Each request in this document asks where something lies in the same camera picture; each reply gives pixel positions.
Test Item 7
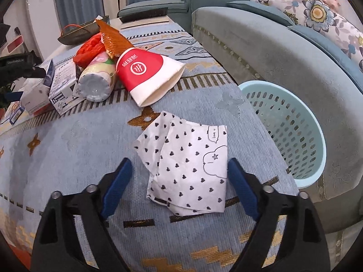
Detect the white blue milk carton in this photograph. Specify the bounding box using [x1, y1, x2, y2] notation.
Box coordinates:
[20, 59, 55, 115]

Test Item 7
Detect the orange red plastic bag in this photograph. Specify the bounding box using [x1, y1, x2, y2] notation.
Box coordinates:
[73, 33, 106, 69]

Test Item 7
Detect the pink peach drink bottle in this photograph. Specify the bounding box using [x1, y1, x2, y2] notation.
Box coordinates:
[78, 52, 116, 102]

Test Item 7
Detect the orange foil snack wrapper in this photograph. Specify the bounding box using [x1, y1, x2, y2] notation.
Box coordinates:
[95, 20, 133, 59]

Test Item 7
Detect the red white paper cup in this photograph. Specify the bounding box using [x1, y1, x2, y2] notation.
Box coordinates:
[116, 47, 185, 107]

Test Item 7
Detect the heart patterned white paper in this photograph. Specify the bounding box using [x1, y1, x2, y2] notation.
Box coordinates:
[133, 111, 228, 216]

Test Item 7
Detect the white coffee table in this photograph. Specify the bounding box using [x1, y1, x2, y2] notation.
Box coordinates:
[42, 15, 177, 60]

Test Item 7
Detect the dark oval bowl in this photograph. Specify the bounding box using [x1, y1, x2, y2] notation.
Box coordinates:
[58, 18, 100, 46]

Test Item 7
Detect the white standing air conditioner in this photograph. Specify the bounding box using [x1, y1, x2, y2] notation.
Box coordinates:
[27, 0, 60, 60]

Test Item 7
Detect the blue patterned rug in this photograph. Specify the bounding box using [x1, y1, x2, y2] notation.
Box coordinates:
[1, 23, 298, 271]

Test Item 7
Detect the light blue plastic basket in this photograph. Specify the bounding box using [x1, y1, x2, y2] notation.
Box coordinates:
[239, 80, 327, 189]

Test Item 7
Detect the blue seat cushion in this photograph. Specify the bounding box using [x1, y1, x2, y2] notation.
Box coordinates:
[288, 25, 363, 93]
[226, 1, 295, 27]

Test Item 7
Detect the blue fabric sofa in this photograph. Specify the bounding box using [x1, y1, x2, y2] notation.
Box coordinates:
[118, 0, 362, 233]

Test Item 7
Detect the floral sofa back cushion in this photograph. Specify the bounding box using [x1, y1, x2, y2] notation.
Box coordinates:
[251, 0, 362, 69]

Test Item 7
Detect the pink pig plush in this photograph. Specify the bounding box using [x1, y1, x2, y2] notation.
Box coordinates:
[322, 0, 341, 13]

